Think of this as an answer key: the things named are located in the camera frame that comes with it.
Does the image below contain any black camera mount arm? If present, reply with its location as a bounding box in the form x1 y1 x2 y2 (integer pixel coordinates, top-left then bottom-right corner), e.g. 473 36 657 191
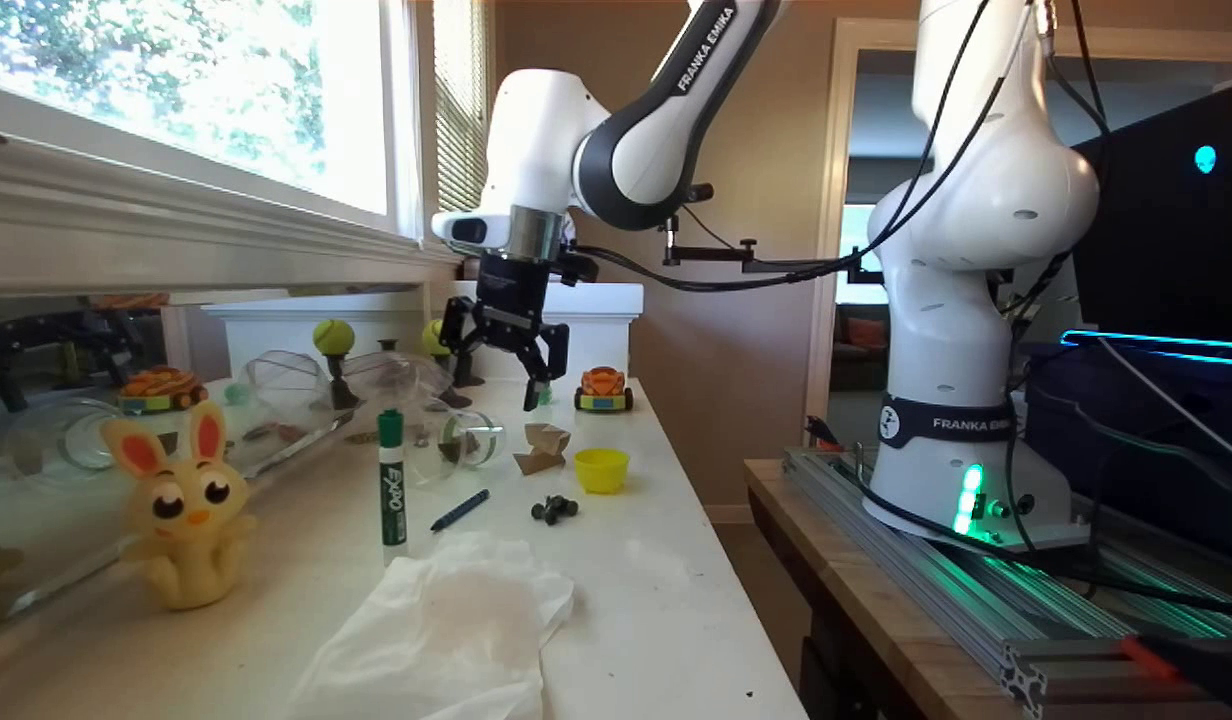
657 209 886 281

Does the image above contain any white side shelf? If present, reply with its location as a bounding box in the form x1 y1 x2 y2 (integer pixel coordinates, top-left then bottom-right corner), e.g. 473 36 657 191
196 275 646 393

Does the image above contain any white crumpled cloth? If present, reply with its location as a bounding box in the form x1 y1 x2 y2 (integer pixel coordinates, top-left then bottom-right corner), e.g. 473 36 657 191
280 538 585 720

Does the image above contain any small black clip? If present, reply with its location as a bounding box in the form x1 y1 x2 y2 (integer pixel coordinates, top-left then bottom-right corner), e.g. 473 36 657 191
527 492 585 530

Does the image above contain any black pen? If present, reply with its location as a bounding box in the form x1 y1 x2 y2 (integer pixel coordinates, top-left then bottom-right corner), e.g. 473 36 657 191
427 487 493 541

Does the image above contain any aluminium extrusion frame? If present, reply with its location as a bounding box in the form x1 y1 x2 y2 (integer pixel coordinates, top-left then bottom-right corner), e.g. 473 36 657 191
779 445 1232 713

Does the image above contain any yellow bunny plush toy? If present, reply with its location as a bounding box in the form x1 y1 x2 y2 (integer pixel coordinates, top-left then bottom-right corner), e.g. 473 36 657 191
98 397 254 617

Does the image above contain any green capped dry-erase marker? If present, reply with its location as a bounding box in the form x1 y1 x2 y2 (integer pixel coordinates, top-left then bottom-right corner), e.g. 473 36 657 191
373 403 415 554

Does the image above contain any white window blind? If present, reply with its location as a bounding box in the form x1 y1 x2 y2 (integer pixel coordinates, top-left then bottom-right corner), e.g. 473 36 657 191
427 0 496 221

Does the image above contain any black computer tower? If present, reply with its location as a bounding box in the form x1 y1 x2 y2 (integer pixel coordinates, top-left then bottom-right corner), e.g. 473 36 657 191
1073 75 1232 346

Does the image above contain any orange yellow toy car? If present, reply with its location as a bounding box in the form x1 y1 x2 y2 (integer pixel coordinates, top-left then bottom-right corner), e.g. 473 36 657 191
571 366 636 419

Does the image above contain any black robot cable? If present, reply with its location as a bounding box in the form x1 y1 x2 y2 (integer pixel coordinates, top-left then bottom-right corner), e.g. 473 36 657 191
559 0 1111 297

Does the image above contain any tan wooden piece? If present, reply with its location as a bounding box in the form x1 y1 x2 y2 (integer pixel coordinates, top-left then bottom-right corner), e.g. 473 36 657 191
508 419 574 479

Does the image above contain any dark blue box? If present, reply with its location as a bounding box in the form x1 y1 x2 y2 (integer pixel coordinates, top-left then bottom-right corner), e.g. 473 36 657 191
1024 324 1232 570

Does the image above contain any small yellow plastic cup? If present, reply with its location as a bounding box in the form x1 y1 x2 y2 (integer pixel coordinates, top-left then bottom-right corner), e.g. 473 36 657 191
571 445 636 500

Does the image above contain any wooden workbench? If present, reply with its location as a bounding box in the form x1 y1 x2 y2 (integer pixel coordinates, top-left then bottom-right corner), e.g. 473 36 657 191
738 457 1047 720

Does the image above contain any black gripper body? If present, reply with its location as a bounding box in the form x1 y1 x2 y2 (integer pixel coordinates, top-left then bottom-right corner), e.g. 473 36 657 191
468 251 555 335

